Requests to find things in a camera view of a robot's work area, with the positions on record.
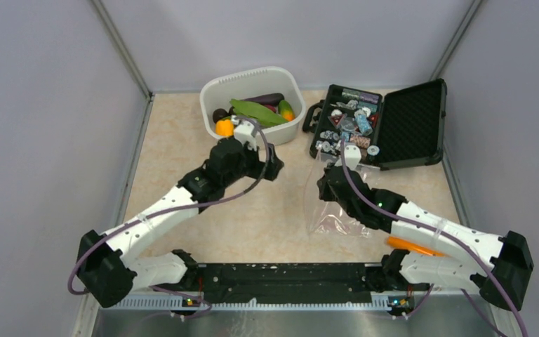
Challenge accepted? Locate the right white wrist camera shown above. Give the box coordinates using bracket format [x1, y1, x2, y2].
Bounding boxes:
[335, 144, 362, 171]

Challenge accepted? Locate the orange marker pen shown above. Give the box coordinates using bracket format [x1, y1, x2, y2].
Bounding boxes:
[385, 236, 444, 256]

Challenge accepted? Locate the clear zip top bag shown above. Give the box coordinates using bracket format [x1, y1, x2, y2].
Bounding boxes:
[303, 152, 373, 238]

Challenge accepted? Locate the loose white poker chip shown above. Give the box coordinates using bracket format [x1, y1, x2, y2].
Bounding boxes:
[366, 145, 380, 157]

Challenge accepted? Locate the orange toy bell pepper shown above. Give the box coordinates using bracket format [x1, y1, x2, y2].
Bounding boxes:
[215, 119, 234, 138]

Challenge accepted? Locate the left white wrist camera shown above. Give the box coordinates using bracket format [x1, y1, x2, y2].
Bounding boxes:
[230, 115, 259, 151]

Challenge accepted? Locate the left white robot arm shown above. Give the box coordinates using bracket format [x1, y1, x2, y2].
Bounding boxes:
[72, 136, 284, 308]

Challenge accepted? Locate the black poker chip case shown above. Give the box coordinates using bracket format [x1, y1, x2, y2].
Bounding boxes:
[302, 79, 448, 170]

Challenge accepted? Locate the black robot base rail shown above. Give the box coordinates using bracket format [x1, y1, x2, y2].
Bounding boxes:
[164, 263, 429, 305]

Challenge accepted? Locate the purple toy eggplant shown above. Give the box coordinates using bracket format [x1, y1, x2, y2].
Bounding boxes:
[244, 93, 285, 106]

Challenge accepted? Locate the green orange toy mango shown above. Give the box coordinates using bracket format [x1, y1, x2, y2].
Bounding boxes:
[277, 100, 295, 121]

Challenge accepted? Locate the white plastic tub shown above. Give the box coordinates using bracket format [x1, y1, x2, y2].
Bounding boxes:
[199, 66, 306, 145]

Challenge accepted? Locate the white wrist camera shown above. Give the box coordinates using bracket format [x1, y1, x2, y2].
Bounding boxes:
[335, 144, 362, 171]
[230, 115, 259, 151]

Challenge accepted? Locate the green toy leaf vegetable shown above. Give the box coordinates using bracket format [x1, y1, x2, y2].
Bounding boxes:
[230, 99, 288, 128]

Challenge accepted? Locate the dark brown toy fruit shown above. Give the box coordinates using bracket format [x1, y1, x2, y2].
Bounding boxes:
[212, 108, 229, 123]

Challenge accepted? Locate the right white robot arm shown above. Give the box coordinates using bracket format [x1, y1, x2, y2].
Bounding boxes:
[317, 164, 533, 310]

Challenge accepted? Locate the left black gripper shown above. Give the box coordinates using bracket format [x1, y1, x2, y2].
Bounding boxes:
[222, 139, 283, 186]

